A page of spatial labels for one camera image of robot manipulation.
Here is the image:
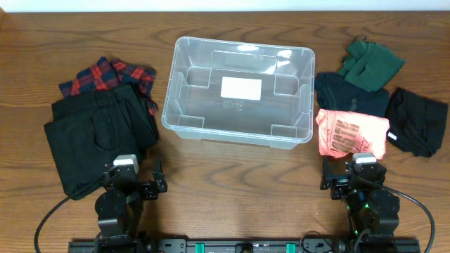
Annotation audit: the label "black pants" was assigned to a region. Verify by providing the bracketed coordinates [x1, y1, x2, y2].
[44, 85, 159, 200]

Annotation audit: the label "red navy plaid shirt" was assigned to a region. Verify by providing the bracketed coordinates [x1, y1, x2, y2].
[58, 56, 158, 115]

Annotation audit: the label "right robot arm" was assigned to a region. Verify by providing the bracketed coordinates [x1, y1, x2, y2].
[320, 153, 400, 240]

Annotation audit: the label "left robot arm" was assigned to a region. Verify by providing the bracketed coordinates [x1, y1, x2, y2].
[95, 158, 168, 239]

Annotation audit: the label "pink printed t-shirt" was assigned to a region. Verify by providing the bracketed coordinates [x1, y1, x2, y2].
[316, 109, 390, 160]

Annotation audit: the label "black folded garment right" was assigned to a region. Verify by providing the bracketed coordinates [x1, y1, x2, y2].
[386, 88, 449, 157]

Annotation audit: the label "dark navy folded shirt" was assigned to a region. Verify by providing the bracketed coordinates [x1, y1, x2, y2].
[314, 72, 390, 117]

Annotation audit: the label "green folded garment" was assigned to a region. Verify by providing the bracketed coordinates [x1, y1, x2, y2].
[338, 37, 405, 92]

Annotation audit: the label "white label in bin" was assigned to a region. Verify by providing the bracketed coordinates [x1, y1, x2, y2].
[220, 77, 262, 100]

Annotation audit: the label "clear plastic storage bin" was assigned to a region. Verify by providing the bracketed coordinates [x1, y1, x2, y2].
[161, 37, 316, 150]

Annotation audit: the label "right black cable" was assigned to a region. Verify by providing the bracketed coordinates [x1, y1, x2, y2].
[381, 185, 437, 253]

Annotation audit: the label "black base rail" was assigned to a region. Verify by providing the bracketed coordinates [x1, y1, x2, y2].
[68, 238, 421, 253]

